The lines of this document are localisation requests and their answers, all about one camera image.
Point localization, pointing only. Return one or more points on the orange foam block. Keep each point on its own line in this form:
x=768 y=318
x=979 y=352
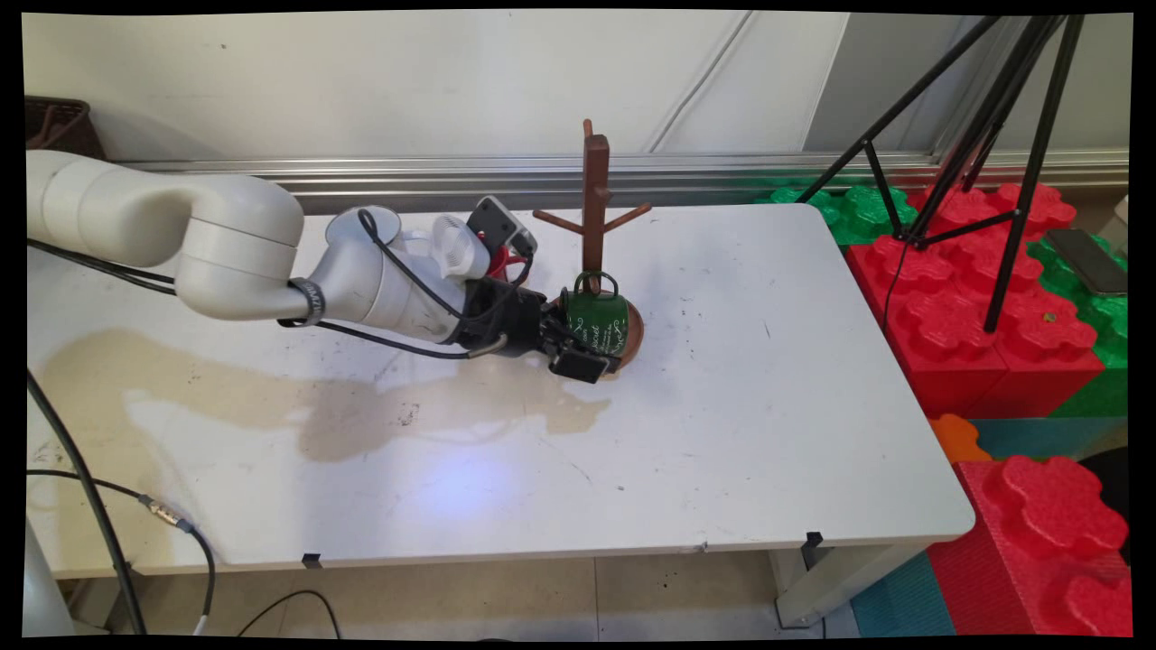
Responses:
x=955 y=438

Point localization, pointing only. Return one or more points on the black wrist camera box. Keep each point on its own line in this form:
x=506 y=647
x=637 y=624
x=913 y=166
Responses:
x=501 y=226

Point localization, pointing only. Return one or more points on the dark wicker basket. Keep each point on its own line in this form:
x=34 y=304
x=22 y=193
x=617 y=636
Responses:
x=59 y=126

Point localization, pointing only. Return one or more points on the brown wooden mug tree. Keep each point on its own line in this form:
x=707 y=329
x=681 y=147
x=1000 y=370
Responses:
x=595 y=199

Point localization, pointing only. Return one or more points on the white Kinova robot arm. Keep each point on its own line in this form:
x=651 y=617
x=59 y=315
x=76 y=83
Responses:
x=235 y=244

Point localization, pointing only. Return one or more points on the white vented wrist housing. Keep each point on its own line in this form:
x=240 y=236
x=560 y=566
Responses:
x=461 y=246

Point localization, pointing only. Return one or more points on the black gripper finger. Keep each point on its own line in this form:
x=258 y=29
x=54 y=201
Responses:
x=558 y=325
x=587 y=366

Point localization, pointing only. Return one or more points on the green foam block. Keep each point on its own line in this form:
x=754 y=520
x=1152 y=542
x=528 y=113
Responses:
x=858 y=208
x=1106 y=316

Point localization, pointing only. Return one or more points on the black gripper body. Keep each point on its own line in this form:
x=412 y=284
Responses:
x=506 y=316

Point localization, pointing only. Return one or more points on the black smartphone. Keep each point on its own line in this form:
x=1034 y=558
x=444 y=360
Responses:
x=1088 y=262

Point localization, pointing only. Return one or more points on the red enamel mug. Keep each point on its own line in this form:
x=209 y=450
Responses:
x=495 y=264

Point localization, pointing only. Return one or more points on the teal foam block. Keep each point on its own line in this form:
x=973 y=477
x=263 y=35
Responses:
x=1039 y=438
x=903 y=600

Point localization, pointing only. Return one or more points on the white table leg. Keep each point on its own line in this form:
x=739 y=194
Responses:
x=840 y=582

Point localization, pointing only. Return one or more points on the black camera tripod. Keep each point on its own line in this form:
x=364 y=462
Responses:
x=1032 y=181

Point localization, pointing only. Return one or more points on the aluminium wall rail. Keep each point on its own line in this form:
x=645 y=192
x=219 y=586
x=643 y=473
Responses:
x=722 y=171

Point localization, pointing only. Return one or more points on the large red foam block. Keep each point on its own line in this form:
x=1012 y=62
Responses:
x=1011 y=560

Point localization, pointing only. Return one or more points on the green enamel mug white script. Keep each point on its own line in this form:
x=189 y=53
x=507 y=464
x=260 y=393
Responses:
x=596 y=316

